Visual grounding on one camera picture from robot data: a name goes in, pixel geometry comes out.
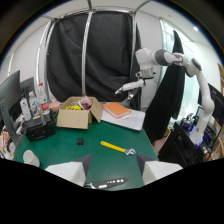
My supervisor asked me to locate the yellow label transparent bottle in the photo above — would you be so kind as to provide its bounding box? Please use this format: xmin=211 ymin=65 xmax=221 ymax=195
xmin=28 ymin=91 xmax=41 ymax=120

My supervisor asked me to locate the white plastic bottle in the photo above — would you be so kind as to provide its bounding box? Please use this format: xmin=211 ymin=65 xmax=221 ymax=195
xmin=19 ymin=96 xmax=33 ymax=122

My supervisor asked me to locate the red label transparent bottle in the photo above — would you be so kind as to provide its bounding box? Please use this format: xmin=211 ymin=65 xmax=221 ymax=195
xmin=36 ymin=82 xmax=51 ymax=116

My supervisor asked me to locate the black side desk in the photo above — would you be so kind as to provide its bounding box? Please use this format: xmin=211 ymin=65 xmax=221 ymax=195
xmin=157 ymin=121 xmax=214 ymax=168

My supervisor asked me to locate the black kitchen knife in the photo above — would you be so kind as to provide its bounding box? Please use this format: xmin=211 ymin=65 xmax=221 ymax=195
xmin=83 ymin=177 xmax=129 ymax=190

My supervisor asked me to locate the white cup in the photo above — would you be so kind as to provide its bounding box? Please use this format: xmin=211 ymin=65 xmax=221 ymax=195
xmin=22 ymin=149 xmax=41 ymax=168

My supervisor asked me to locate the yellow adjustable wrench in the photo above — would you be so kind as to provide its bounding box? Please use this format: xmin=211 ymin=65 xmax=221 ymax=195
xmin=100 ymin=140 xmax=137 ymax=157

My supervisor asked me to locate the black equipment case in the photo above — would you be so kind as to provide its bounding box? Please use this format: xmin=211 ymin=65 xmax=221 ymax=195
xmin=24 ymin=112 xmax=57 ymax=142

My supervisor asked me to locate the open cardboard box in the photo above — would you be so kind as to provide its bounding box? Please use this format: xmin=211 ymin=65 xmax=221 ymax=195
xmin=56 ymin=95 xmax=104 ymax=130

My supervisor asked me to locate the white laptop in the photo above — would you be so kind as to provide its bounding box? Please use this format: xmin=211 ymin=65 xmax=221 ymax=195
xmin=100 ymin=107 xmax=147 ymax=132

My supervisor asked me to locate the pink bowl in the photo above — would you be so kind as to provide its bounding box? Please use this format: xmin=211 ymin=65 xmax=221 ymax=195
xmin=48 ymin=101 xmax=62 ymax=114

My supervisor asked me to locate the black hanging cloth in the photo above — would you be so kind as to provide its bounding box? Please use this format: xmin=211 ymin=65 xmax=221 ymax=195
xmin=142 ymin=29 xmax=186 ymax=145

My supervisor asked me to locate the orange book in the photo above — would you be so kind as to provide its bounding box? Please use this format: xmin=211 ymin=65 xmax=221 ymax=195
xmin=102 ymin=101 xmax=132 ymax=120

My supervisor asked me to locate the black monitor by robot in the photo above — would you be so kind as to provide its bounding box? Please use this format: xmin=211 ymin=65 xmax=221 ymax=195
xmin=197 ymin=83 xmax=224 ymax=128

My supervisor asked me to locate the black computer monitor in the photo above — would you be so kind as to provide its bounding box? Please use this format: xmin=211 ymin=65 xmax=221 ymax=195
xmin=0 ymin=69 xmax=23 ymax=148

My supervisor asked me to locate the black curtain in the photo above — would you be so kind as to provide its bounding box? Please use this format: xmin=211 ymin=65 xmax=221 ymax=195
xmin=45 ymin=11 xmax=142 ymax=111

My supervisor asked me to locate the metal frame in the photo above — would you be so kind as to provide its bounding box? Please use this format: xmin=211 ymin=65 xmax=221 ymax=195
xmin=35 ymin=0 xmax=154 ymax=101

